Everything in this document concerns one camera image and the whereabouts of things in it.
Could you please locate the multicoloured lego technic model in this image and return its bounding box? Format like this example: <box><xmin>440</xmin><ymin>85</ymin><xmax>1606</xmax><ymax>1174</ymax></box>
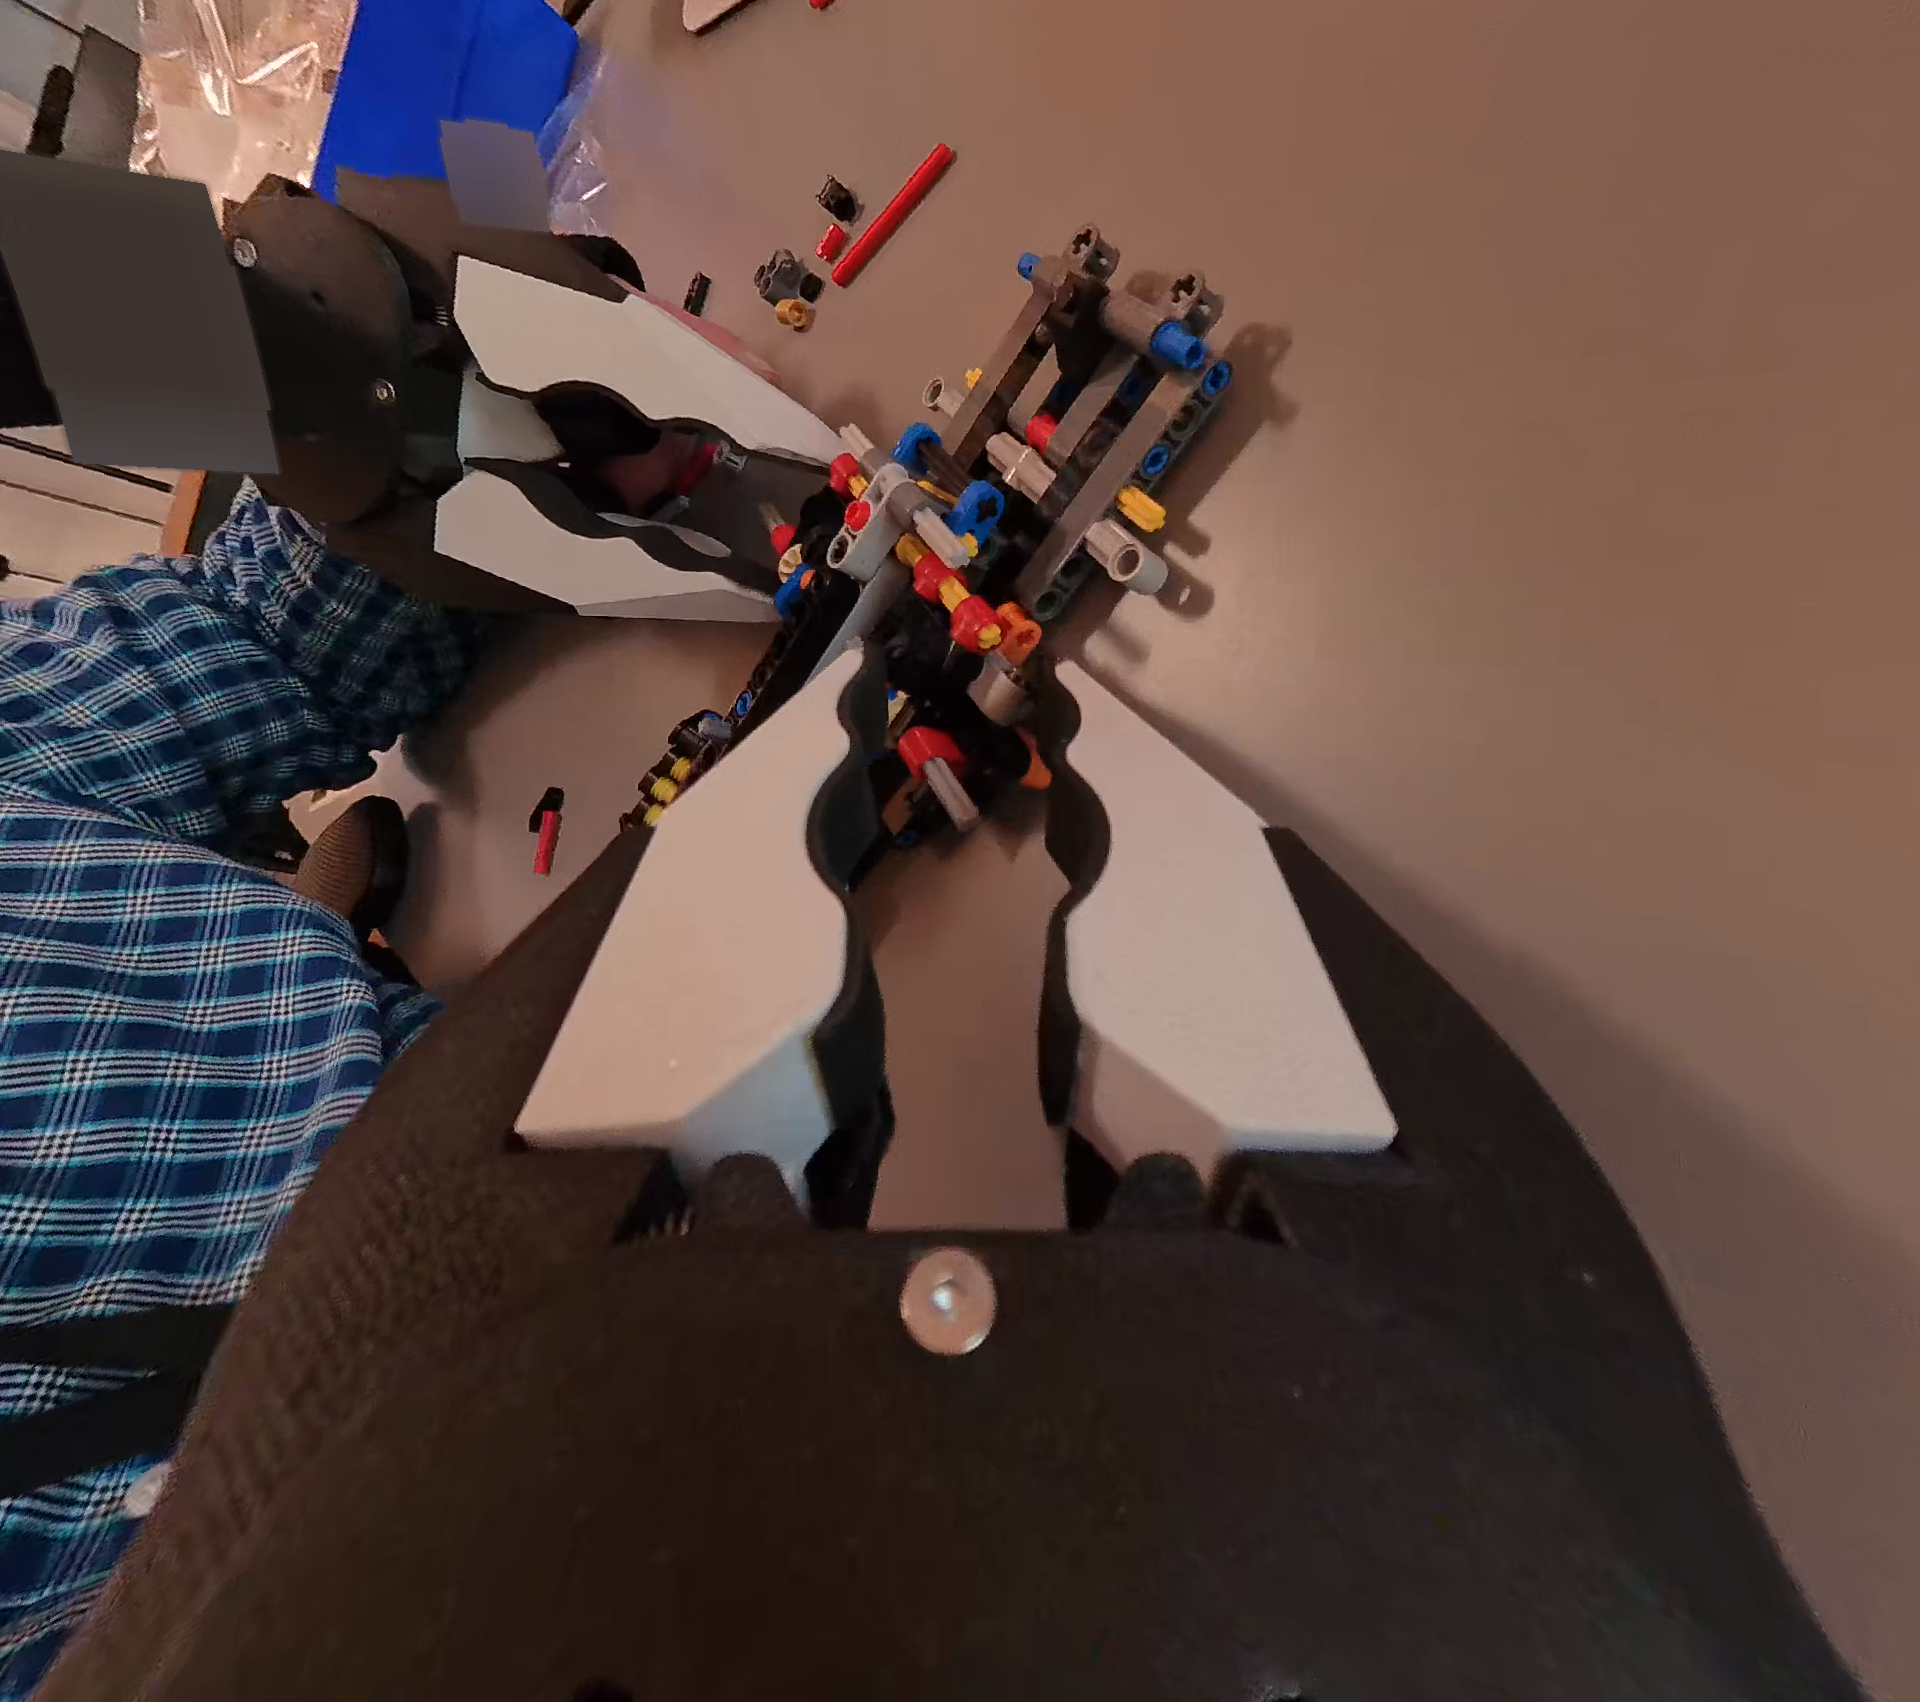
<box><xmin>621</xmin><ymin>224</ymin><xmax>1239</xmax><ymax>852</ymax></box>

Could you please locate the person's left forearm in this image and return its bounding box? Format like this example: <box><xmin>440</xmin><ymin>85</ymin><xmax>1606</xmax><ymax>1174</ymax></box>
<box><xmin>0</xmin><ymin>484</ymin><xmax>486</xmax><ymax>850</ymax></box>

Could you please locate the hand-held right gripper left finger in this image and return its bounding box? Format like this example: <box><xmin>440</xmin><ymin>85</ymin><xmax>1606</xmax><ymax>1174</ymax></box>
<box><xmin>510</xmin><ymin>652</ymin><xmax>897</xmax><ymax>1231</ymax></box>

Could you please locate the dark mesh chair armrest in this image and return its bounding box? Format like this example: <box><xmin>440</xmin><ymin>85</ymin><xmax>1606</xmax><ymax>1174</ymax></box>
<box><xmin>288</xmin><ymin>796</ymin><xmax>413</xmax><ymax>942</ymax></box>

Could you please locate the small blue bin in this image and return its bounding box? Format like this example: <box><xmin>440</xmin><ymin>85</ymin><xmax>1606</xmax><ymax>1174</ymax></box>
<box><xmin>305</xmin><ymin>0</ymin><xmax>583</xmax><ymax>235</ymax></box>

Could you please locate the long red lego axle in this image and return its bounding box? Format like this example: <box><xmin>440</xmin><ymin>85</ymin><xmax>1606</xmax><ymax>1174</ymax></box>
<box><xmin>828</xmin><ymin>143</ymin><xmax>958</xmax><ymax>286</ymax></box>

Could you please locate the crinkled clear plastic sheet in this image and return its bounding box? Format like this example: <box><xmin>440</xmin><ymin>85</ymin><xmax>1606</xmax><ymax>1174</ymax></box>
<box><xmin>115</xmin><ymin>0</ymin><xmax>374</xmax><ymax>178</ymax></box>

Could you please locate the blue plaid shirt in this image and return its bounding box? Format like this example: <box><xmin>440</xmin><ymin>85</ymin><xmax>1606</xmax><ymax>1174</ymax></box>
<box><xmin>0</xmin><ymin>786</ymin><xmax>443</xmax><ymax>1690</ymax></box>

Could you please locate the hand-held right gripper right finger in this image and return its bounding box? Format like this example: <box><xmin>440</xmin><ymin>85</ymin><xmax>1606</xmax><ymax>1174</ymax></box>
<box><xmin>1037</xmin><ymin>659</ymin><xmax>1404</xmax><ymax>1229</ymax></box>

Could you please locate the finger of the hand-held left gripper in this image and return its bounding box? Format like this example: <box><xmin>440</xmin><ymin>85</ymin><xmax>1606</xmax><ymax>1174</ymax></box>
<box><xmin>449</xmin><ymin>254</ymin><xmax>852</xmax><ymax>473</ymax></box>
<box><xmin>432</xmin><ymin>370</ymin><xmax>786</xmax><ymax>628</ymax></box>

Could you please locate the person's left hand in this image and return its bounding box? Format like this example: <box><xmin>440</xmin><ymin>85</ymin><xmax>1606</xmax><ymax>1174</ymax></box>
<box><xmin>605</xmin><ymin>427</ymin><xmax>722</xmax><ymax>531</ymax></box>

